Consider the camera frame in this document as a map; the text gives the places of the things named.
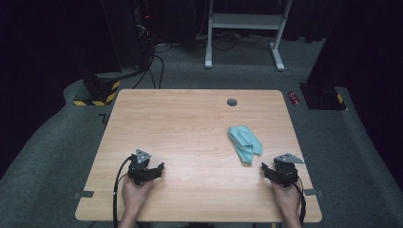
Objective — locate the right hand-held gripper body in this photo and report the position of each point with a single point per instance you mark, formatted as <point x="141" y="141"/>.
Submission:
<point x="285" y="172"/>

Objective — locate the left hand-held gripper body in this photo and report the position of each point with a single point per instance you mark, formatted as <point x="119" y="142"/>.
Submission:
<point x="139" y="169"/>

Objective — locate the teal cloth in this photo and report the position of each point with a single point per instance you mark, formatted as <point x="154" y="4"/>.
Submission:
<point x="245" y="142"/>

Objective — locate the person's right hand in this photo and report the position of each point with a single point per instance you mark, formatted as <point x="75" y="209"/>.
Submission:
<point x="286" y="199"/>

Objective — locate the person's left hand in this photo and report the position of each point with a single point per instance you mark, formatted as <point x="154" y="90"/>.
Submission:
<point x="134" y="196"/>

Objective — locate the grey tape strip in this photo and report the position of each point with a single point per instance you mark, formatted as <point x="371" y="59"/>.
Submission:
<point x="84" y="194"/>
<point x="313" y="192"/>

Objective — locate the red can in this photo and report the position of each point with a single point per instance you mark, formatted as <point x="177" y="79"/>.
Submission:
<point x="293" y="98"/>

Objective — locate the grey round table grommet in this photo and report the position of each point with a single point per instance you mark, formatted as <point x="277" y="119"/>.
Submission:
<point x="232" y="102"/>

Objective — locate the black stand base yellow mark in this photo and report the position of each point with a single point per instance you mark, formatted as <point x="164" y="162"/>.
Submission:
<point x="323" y="98"/>

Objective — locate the black yellow striped stand base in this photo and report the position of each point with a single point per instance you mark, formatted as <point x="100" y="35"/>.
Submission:
<point x="99" y="90"/>

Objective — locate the dark equipment rack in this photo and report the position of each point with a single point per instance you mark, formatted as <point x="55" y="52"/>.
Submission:
<point x="144" y="31"/>

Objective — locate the white metal stand frame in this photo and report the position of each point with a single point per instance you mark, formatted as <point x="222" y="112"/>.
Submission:
<point x="244" y="21"/>

